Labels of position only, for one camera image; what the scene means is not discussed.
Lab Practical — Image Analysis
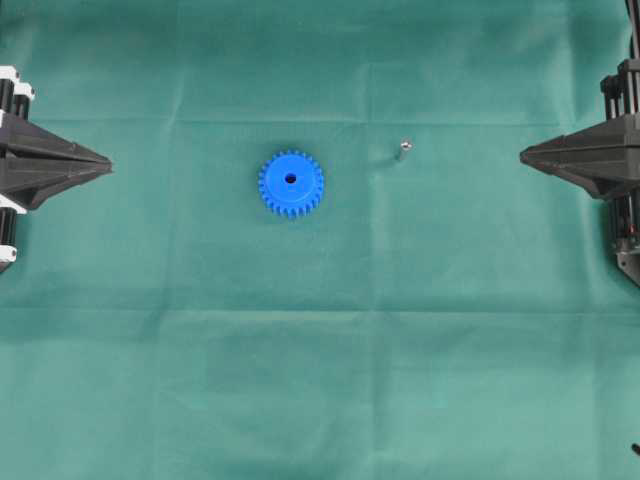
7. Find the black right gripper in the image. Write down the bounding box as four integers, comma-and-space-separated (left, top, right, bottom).
519, 58, 640, 289

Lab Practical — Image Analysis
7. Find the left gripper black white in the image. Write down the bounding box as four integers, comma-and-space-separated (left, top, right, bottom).
0, 64, 114, 274

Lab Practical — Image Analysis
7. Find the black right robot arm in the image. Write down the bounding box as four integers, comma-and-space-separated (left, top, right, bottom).
520, 1, 639, 284

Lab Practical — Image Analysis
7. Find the blue plastic gear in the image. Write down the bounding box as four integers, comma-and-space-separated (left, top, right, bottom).
258, 150, 324, 219

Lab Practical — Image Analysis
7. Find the green table cloth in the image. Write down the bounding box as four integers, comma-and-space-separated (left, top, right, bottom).
1, 1, 639, 479

